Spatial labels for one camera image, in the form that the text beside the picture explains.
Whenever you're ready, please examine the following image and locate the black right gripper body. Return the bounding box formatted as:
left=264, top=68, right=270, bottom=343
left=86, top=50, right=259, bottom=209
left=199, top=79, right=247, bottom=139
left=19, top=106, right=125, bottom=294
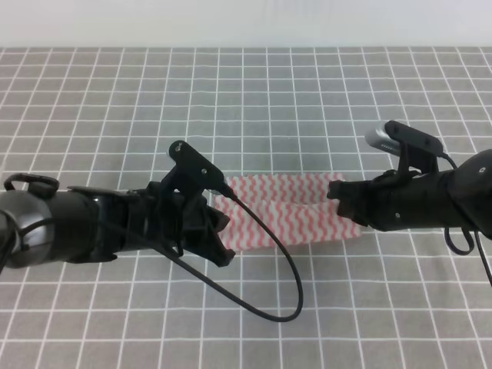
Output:
left=357, top=171, right=461, bottom=231

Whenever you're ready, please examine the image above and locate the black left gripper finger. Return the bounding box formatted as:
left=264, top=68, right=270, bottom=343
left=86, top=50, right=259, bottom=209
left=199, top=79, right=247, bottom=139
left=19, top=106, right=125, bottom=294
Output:
left=199, top=204, right=230, bottom=234
left=184, top=230, right=234, bottom=268

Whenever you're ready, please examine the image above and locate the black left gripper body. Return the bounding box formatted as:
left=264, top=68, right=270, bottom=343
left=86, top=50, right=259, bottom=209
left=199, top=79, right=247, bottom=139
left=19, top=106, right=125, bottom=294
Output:
left=115, top=180, right=215, bottom=261

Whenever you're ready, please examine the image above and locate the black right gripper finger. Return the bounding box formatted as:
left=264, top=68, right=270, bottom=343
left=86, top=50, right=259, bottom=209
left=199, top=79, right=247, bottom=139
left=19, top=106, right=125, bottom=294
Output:
left=337, top=200, right=370, bottom=227
left=327, top=181, right=368, bottom=201

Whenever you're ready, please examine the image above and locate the pink wavy striped towel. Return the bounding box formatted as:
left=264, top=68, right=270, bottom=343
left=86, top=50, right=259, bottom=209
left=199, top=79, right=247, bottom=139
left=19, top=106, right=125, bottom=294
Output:
left=213, top=173, right=361, bottom=251

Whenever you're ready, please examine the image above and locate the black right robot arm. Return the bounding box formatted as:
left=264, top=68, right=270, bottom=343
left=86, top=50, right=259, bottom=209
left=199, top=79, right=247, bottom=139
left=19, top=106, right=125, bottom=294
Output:
left=327, top=150, right=491, bottom=238

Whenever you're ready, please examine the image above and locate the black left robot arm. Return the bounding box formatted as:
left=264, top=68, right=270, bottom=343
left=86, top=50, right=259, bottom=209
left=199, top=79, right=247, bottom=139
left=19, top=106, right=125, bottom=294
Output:
left=1, top=173, right=235, bottom=269

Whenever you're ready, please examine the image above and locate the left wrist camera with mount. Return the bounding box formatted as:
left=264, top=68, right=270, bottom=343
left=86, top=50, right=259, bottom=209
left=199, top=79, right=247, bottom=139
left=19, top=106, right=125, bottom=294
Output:
left=168, top=140, right=229, bottom=194

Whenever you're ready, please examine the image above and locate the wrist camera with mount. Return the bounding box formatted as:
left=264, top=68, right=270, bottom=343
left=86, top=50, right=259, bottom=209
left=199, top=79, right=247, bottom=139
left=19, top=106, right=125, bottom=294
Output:
left=364, top=120, right=444, bottom=175
left=168, top=140, right=229, bottom=194

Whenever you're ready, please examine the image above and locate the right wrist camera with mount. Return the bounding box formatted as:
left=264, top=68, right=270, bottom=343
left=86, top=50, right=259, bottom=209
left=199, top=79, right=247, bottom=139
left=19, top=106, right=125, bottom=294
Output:
left=364, top=120, right=444, bottom=175

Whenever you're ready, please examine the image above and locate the black right camera cable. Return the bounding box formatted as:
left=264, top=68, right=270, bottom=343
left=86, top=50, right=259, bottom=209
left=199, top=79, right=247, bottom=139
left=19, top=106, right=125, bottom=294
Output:
left=441, top=151, right=492, bottom=288

